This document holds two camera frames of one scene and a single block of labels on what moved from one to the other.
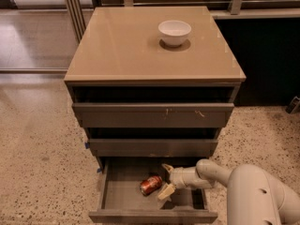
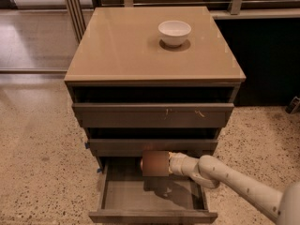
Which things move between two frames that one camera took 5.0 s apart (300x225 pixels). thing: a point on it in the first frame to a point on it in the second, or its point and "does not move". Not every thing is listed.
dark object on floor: x=293 y=106 does not move
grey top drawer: x=150 y=115 does not move
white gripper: x=182 y=177 to x=178 y=165
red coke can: x=150 y=185 to x=155 y=163
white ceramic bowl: x=173 y=32 does not move
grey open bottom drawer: x=121 y=201 does not move
